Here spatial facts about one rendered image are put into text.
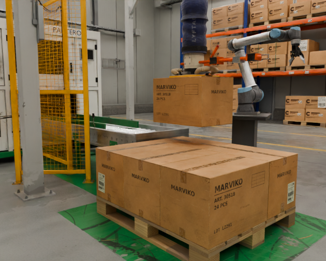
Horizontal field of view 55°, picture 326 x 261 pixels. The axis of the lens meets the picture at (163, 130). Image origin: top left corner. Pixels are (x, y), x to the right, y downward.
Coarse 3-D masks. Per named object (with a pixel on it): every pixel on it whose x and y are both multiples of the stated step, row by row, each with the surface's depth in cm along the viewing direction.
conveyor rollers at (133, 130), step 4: (108, 124) 427; (112, 124) 431; (108, 128) 385; (112, 128) 380; (116, 128) 383; (120, 128) 377; (124, 128) 380; (128, 128) 383; (132, 128) 378; (136, 128) 381; (140, 128) 384; (144, 128) 378; (124, 132) 348; (128, 132) 351; (132, 132) 345; (136, 132) 347; (140, 132) 350; (144, 132) 344
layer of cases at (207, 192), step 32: (96, 160) 253; (128, 160) 219; (160, 160) 206; (192, 160) 206; (224, 160) 206; (256, 160) 206; (288, 160) 220; (128, 192) 222; (160, 192) 195; (192, 192) 174; (224, 192) 173; (256, 192) 196; (288, 192) 225; (160, 224) 198; (192, 224) 176; (224, 224) 176; (256, 224) 199
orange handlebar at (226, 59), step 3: (225, 57) 246; (228, 57) 245; (240, 57) 236; (243, 57) 234; (258, 57) 226; (261, 57) 227; (207, 60) 261; (219, 60) 250; (222, 60) 249; (225, 60) 246; (228, 60) 244; (231, 60) 242; (183, 63) 281; (204, 63) 268; (207, 63) 292
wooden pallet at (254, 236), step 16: (112, 208) 252; (128, 224) 231; (144, 224) 210; (288, 224) 229; (160, 240) 206; (240, 240) 188; (256, 240) 201; (176, 256) 188; (192, 256) 178; (208, 256) 169
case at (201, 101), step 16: (160, 80) 278; (176, 80) 263; (192, 80) 249; (208, 80) 246; (224, 80) 259; (160, 96) 280; (176, 96) 265; (192, 96) 251; (208, 96) 248; (224, 96) 261; (160, 112) 282; (176, 112) 266; (192, 112) 252; (208, 112) 250; (224, 112) 263
